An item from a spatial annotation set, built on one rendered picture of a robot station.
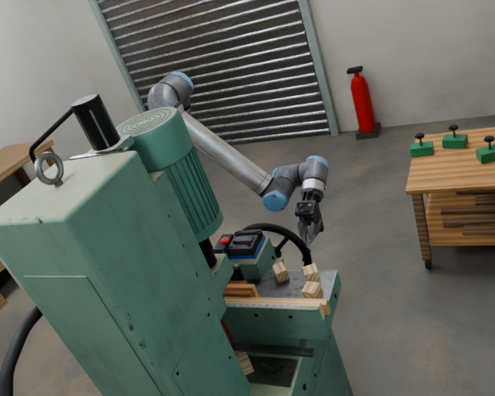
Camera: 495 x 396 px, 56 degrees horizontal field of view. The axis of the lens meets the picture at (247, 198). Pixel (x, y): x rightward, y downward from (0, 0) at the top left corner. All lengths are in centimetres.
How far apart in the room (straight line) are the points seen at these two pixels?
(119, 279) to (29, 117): 423
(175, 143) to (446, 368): 162
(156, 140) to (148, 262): 28
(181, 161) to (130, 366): 45
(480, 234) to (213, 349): 177
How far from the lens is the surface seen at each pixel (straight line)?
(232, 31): 435
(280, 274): 139
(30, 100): 505
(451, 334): 238
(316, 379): 144
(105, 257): 82
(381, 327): 243
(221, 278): 128
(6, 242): 91
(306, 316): 124
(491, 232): 259
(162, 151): 104
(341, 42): 408
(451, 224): 265
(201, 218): 113
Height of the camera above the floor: 180
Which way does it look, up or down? 28 degrees down
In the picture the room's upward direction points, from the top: 21 degrees counter-clockwise
